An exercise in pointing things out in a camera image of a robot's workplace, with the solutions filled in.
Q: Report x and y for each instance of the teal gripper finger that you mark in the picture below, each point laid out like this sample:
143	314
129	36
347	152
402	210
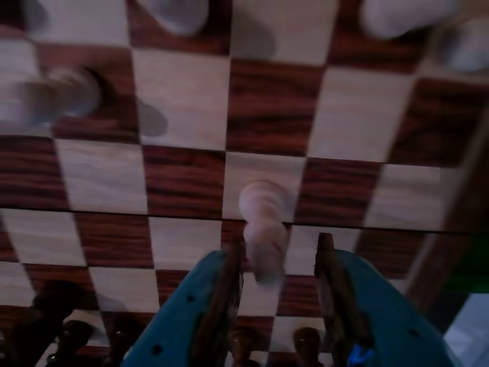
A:
179	325
382	321

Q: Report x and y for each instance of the white pawn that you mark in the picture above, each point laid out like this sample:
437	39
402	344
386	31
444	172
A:
263	229

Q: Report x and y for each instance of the dark wooden knight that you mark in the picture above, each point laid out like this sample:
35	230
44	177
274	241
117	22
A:
46	306

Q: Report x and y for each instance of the folding wooden chessboard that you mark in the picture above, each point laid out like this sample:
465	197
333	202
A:
183	107

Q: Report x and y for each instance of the light wooden pawn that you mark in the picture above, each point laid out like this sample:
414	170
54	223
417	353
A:
65	95
401	15
179	11

